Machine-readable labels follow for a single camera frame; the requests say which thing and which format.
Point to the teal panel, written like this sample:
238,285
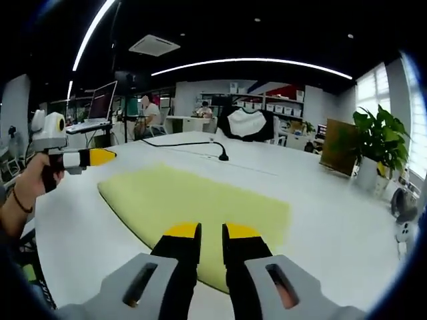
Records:
132,106

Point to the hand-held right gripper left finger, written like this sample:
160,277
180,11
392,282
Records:
177,266

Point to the black monitor on stand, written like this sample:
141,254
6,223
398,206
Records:
220,101

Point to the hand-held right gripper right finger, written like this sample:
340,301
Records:
247,263

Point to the grey headset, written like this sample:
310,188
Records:
398,201

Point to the black and white shirt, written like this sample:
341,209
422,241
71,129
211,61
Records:
248,121

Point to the shelf with white storage bins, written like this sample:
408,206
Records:
283,108

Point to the person in colourful shirt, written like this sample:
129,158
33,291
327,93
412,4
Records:
30,271

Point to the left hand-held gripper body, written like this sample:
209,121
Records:
50,133

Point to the grey laptop stand table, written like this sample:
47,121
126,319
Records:
88,130

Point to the white cabinet desk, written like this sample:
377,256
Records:
187,123

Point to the ceiling air conditioner vent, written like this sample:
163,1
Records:
153,45

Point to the long ceiling light strip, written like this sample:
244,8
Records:
87,35
250,60

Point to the white laptop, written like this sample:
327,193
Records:
101,103

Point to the brown cardboard box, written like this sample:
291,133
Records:
338,146

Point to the short ceiling light strip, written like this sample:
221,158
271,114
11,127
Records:
70,90

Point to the person's left hand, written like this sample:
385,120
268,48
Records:
33,173

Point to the yellow blue grey garment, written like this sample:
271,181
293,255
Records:
200,200

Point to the potted green plant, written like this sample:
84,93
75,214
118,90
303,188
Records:
380,136

